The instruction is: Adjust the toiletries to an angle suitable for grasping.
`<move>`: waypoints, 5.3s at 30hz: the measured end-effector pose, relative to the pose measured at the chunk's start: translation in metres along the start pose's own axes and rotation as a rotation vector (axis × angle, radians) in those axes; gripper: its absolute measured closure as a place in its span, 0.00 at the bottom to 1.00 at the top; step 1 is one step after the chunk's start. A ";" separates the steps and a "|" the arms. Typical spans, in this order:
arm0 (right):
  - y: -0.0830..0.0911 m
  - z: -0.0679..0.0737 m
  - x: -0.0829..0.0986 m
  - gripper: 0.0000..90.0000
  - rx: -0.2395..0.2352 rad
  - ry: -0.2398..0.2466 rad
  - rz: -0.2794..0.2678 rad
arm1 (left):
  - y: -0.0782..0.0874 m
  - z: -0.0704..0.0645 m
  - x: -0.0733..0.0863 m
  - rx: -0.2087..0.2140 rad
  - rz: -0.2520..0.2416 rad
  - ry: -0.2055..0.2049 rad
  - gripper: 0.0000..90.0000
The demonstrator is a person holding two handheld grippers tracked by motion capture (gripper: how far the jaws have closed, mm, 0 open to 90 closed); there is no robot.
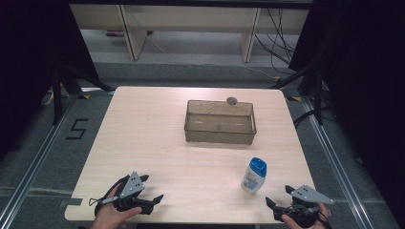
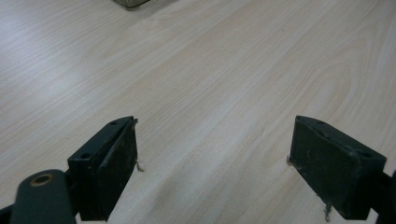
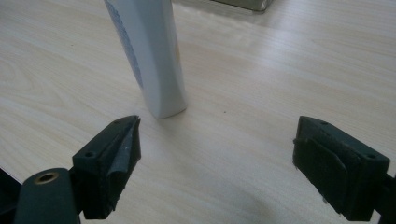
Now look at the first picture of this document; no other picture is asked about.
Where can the white bottle with blue cap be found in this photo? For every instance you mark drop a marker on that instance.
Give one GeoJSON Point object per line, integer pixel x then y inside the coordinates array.
{"type": "Point", "coordinates": [253, 178]}

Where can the person's right hand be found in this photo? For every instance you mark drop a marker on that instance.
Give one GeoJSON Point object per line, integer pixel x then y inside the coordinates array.
{"type": "Point", "coordinates": [323, 222]}

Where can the beige wooden desk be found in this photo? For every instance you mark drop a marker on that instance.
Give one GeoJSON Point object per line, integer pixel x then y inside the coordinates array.
{"type": "Point", "coordinates": [191, 14]}

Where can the metal floor rail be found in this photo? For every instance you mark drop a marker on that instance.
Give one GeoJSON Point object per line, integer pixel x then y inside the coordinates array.
{"type": "Point", "coordinates": [35, 162]}
{"type": "Point", "coordinates": [331, 149]}

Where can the small grey cap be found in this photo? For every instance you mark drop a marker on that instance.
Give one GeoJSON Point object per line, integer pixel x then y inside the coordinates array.
{"type": "Point", "coordinates": [231, 101]}

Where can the clear brown plastic box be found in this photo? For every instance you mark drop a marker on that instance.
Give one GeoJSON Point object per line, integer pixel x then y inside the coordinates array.
{"type": "Point", "coordinates": [219, 135]}

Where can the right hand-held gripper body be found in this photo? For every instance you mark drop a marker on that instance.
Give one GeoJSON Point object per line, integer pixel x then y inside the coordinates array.
{"type": "Point", "coordinates": [309, 194]}

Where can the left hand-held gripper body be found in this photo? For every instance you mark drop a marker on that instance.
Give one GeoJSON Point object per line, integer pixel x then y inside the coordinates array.
{"type": "Point", "coordinates": [132, 184]}

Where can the person's left hand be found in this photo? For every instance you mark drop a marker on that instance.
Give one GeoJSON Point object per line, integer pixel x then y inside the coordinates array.
{"type": "Point", "coordinates": [108, 218]}

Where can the black curtain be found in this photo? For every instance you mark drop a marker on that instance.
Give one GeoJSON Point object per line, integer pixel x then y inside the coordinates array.
{"type": "Point", "coordinates": [366, 79]}
{"type": "Point", "coordinates": [31, 63]}

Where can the black tripod stand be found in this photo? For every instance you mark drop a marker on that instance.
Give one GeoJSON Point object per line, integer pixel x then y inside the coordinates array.
{"type": "Point", "coordinates": [57, 95]}
{"type": "Point", "coordinates": [318, 92]}

